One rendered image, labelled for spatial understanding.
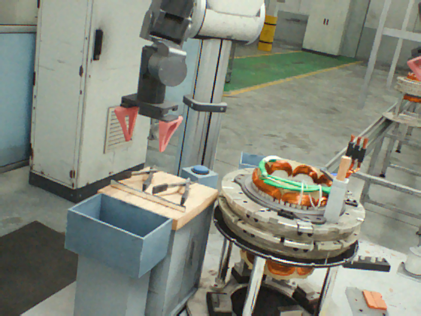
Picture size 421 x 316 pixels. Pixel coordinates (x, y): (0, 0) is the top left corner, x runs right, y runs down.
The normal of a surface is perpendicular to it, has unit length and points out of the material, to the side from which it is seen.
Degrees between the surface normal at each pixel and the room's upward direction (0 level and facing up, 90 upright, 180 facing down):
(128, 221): 90
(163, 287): 90
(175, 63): 90
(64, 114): 90
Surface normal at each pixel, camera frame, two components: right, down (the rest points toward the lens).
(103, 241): -0.41, 0.23
